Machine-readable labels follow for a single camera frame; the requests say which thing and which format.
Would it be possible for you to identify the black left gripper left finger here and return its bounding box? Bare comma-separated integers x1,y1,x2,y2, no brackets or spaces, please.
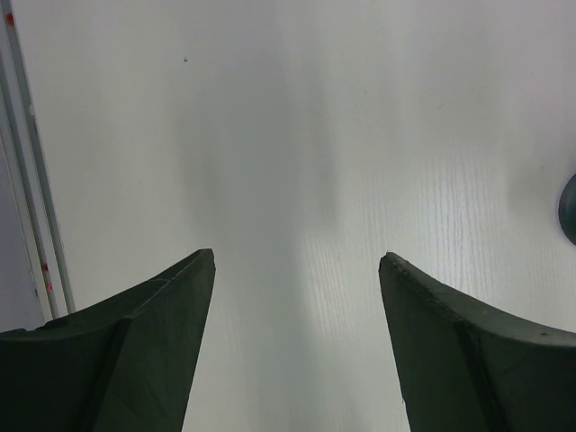
1,248,216,431

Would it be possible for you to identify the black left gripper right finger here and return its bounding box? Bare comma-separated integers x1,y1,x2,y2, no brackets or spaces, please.
379,252,575,431

